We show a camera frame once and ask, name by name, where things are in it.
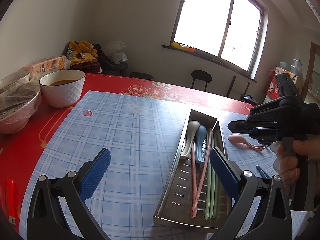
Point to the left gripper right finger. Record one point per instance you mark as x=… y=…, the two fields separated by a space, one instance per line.
x=272 y=219

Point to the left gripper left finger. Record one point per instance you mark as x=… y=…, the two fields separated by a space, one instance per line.
x=46 y=219

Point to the blue chopstick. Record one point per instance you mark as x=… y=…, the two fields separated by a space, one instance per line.
x=263 y=174

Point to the pink spoon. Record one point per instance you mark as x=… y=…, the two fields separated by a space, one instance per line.
x=238 y=139

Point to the green chopstick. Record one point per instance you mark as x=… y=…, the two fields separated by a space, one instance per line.
x=209 y=176
x=214 y=189

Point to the long pink chopstick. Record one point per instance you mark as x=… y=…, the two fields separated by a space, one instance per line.
x=206 y=160

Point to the blue spoon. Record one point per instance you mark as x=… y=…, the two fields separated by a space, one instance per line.
x=201 y=135

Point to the beige spoon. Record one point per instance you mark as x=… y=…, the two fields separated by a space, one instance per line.
x=192 y=128

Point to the person's right hand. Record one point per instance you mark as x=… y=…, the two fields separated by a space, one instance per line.
x=287 y=166

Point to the white refrigerator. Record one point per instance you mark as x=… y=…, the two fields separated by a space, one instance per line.
x=285 y=84

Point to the red cloth on fridge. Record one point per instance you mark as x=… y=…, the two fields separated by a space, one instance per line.
x=271 y=88

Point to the black rice cooker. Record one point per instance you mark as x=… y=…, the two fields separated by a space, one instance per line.
x=248 y=99

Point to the red tablecloth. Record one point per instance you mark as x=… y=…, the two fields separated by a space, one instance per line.
x=50 y=119

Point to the steel utensil tray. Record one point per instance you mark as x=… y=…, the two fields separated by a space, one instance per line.
x=175 y=206

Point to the black round chair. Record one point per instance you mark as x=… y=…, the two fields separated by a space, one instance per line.
x=202 y=76

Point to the window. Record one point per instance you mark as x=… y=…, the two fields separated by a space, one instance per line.
x=225 y=32

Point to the plastic-covered bowl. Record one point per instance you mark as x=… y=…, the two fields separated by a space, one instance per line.
x=20 y=99

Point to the blue plaid table mat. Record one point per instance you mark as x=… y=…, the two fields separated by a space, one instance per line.
x=126 y=167

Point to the white textured bowl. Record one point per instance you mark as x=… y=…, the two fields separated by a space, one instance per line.
x=62 y=88

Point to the yellow cloth on sill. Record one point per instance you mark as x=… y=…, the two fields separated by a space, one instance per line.
x=183 y=47

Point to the black round stool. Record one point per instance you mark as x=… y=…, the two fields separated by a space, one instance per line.
x=140 y=75

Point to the tissue pack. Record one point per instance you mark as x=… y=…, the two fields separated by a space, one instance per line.
x=47 y=64

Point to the yellow clothes pile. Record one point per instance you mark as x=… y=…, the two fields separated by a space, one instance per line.
x=83 y=56

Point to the white plastic bag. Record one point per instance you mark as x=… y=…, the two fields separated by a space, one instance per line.
x=114 y=51

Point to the black folding frame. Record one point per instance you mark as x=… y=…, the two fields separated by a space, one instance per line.
x=237 y=88

